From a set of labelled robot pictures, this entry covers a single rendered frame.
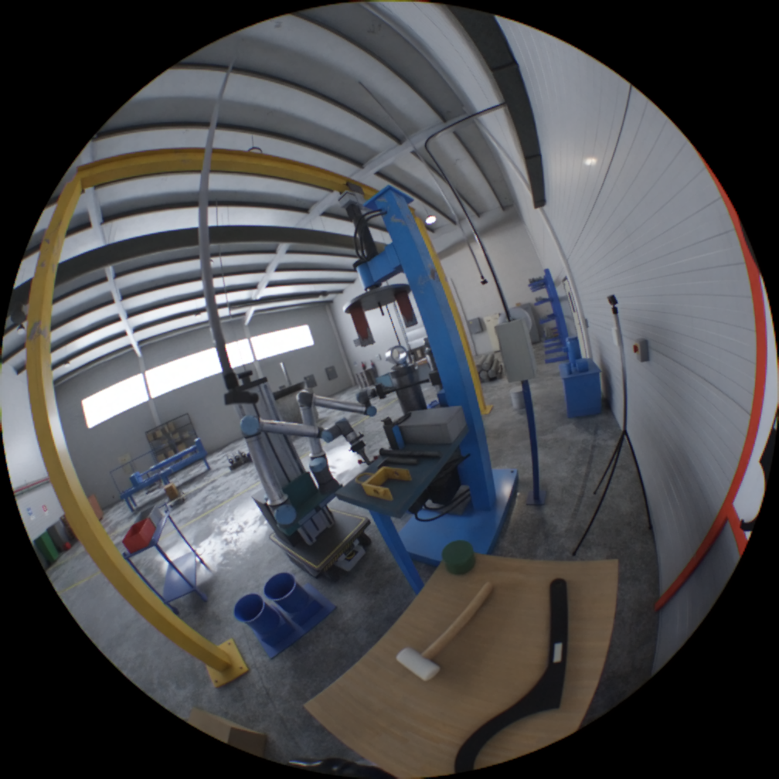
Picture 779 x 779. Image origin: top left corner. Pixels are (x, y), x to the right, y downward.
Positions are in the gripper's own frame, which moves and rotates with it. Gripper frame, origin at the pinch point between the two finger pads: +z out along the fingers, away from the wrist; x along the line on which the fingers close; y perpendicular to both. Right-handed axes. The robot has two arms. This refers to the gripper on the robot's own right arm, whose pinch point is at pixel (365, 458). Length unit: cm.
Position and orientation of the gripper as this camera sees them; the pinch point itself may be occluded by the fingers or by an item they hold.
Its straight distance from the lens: 170.5
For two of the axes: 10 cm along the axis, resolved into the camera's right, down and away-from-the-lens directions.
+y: -5.9, 3.3, -7.4
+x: 5.8, -4.5, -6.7
